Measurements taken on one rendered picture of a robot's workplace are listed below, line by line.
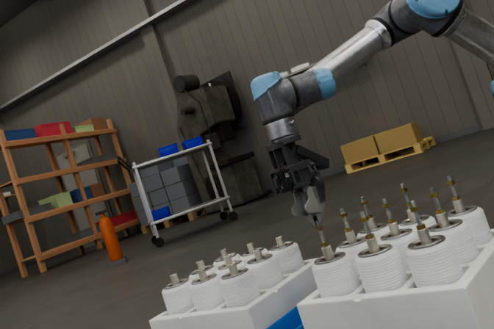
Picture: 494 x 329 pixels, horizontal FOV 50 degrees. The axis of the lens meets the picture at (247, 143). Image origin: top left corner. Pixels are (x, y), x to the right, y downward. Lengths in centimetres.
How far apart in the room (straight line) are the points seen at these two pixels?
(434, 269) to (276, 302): 50
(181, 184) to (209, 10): 305
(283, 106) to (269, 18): 763
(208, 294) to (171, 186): 749
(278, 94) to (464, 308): 57
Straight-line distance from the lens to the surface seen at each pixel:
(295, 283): 152
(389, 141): 721
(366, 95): 813
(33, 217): 889
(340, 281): 121
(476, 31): 147
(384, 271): 115
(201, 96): 827
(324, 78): 124
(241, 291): 141
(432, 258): 109
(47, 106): 1238
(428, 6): 138
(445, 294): 107
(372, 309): 115
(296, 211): 122
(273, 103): 118
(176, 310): 158
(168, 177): 894
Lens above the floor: 51
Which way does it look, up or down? 3 degrees up
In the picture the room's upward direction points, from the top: 19 degrees counter-clockwise
